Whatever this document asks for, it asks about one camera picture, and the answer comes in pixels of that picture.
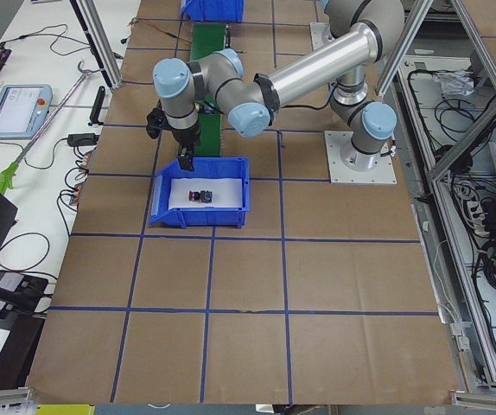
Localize aluminium frame post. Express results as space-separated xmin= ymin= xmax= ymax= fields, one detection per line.
xmin=69 ymin=0 xmax=122 ymax=91

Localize blue bin left side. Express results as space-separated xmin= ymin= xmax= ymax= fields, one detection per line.
xmin=149 ymin=157 xmax=251 ymax=228

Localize reacher grabber tool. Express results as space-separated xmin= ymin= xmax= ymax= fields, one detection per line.
xmin=0 ymin=61 xmax=101 ymax=195

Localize red black wire pair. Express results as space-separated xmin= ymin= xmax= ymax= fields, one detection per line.
xmin=128 ymin=16 xmax=194 ymax=46

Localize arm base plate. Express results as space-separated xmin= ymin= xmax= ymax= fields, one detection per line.
xmin=309 ymin=22 xmax=337 ymax=51
xmin=324 ymin=131 xmax=397 ymax=186

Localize blue bin right side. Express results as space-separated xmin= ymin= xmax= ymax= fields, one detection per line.
xmin=180 ymin=0 xmax=245 ymax=22

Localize red push button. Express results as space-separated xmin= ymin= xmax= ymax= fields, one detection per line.
xmin=188 ymin=190 xmax=213 ymax=204

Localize black power adapter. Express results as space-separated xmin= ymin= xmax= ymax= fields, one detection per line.
xmin=67 ymin=133 xmax=99 ymax=148

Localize blue bin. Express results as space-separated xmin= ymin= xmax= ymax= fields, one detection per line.
xmin=180 ymin=0 xmax=245 ymax=22
xmin=149 ymin=157 xmax=251 ymax=228

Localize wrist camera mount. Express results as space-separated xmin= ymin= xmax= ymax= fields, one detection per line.
xmin=146 ymin=107 xmax=165 ymax=139

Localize green conveyor belt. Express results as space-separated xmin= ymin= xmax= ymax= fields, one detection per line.
xmin=190 ymin=23 xmax=227 ymax=156

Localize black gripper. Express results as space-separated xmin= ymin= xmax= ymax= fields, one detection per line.
xmin=171 ymin=124 xmax=201 ymax=171

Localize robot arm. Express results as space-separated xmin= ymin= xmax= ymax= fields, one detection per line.
xmin=146 ymin=1 xmax=404 ymax=171

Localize teach pendant tablet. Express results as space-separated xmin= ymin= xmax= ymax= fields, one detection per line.
xmin=0 ymin=84 xmax=53 ymax=139

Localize white foam pad left bin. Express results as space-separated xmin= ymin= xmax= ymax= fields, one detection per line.
xmin=169 ymin=178 xmax=243 ymax=208

